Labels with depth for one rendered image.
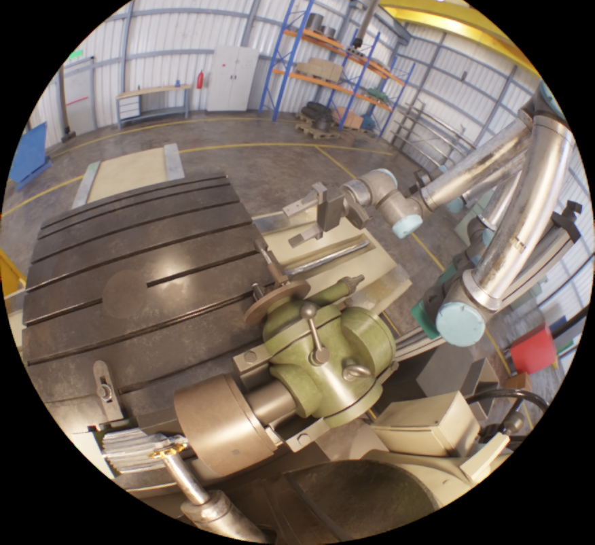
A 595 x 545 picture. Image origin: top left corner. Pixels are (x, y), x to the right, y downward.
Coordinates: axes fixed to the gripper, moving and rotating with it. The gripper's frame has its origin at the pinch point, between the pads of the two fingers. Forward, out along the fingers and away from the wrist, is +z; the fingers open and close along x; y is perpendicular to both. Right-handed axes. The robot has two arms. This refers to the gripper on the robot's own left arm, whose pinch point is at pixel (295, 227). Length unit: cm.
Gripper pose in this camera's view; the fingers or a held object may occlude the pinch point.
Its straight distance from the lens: 51.5
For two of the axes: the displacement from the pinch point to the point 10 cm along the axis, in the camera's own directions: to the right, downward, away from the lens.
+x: -0.5, -4.9, -8.7
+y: -5.2, -7.3, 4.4
